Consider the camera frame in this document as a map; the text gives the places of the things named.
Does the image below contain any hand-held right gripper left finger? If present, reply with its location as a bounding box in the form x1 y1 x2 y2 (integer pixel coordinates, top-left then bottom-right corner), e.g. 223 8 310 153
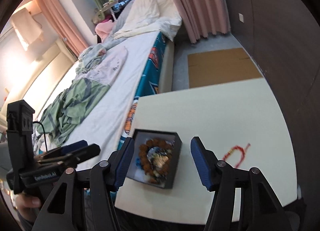
31 136 135 231

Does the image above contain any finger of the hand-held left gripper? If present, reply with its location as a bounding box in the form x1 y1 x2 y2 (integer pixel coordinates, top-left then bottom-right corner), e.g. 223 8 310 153
37 144 101 169
41 140 88 157

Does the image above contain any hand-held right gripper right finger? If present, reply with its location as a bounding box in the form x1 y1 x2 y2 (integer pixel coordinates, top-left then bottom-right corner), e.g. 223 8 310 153
190 136 290 231

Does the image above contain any black jewelry box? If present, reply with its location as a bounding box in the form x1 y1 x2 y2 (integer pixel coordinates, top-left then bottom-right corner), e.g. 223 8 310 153
124 129 183 190

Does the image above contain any pile of small trinkets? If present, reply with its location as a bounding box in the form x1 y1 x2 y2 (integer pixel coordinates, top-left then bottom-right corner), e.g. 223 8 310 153
138 139 174 184

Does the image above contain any red string bracelet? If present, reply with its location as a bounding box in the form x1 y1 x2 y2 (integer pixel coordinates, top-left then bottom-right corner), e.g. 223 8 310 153
221 143 251 169

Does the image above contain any cream bead bracelet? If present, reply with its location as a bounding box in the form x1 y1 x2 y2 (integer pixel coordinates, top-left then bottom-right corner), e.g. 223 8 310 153
152 156 168 168

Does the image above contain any person's left hand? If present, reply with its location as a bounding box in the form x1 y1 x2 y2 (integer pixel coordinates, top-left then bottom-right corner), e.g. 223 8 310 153
15 191 42 224

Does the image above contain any green striped blanket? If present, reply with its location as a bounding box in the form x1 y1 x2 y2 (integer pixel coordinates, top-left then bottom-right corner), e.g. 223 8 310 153
32 77 112 146

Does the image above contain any white low table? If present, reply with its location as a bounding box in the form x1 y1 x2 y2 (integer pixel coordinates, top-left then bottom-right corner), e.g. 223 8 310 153
114 77 300 224

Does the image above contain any bed with white sheet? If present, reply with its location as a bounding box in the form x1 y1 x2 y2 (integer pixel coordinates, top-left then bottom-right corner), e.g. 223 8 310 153
0 31 175 151
115 32 167 146

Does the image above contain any white printed shirt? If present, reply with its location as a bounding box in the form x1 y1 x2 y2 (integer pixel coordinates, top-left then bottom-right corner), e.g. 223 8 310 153
86 46 129 86

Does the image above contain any light blue crumpled blanket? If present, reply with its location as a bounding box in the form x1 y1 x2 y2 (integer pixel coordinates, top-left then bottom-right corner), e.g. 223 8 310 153
76 43 110 74

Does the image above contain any flat cardboard sheet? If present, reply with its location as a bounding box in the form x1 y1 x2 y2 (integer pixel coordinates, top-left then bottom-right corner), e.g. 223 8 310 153
187 48 264 88

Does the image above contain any white hanging cloth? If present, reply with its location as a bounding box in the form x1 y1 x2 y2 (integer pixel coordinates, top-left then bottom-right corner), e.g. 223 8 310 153
11 1 45 51

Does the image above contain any pink plush cloth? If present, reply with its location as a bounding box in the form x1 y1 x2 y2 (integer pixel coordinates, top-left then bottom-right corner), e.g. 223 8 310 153
95 19 115 43

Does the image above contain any pink curtain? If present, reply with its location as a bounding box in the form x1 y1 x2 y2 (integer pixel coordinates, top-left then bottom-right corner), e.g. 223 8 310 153
160 0 232 44
34 0 87 62

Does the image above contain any white stand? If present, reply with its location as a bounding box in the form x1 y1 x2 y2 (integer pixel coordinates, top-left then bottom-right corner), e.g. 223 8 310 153
99 0 123 21

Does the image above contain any white duvet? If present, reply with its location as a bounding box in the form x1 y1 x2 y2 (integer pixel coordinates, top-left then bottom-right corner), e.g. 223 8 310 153
114 0 183 41

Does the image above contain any black cable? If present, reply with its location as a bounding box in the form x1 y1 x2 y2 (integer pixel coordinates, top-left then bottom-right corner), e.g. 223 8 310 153
32 121 50 152

